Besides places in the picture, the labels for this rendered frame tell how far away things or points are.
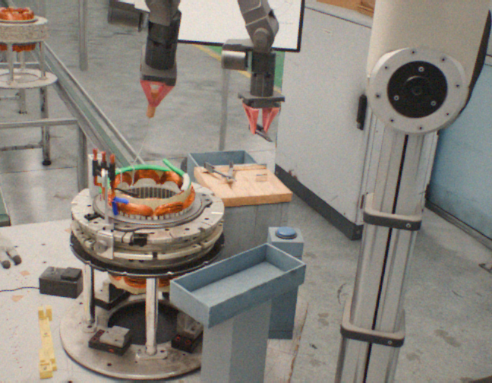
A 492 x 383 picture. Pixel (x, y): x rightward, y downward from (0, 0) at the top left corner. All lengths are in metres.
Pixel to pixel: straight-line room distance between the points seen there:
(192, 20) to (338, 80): 1.56
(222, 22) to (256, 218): 0.96
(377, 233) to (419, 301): 2.09
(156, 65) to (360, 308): 0.62
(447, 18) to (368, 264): 0.49
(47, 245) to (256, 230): 0.63
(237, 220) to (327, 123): 2.36
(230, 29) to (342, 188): 1.67
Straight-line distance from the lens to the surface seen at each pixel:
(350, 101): 3.68
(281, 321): 1.54
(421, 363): 2.94
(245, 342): 1.28
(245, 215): 1.59
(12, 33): 3.45
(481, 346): 3.16
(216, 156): 1.84
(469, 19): 1.11
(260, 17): 1.54
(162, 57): 1.25
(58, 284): 1.69
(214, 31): 2.38
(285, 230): 1.46
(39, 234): 2.01
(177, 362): 1.45
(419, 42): 1.12
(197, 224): 1.34
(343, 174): 3.79
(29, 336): 1.58
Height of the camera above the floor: 1.69
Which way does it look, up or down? 23 degrees down
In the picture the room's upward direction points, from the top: 4 degrees clockwise
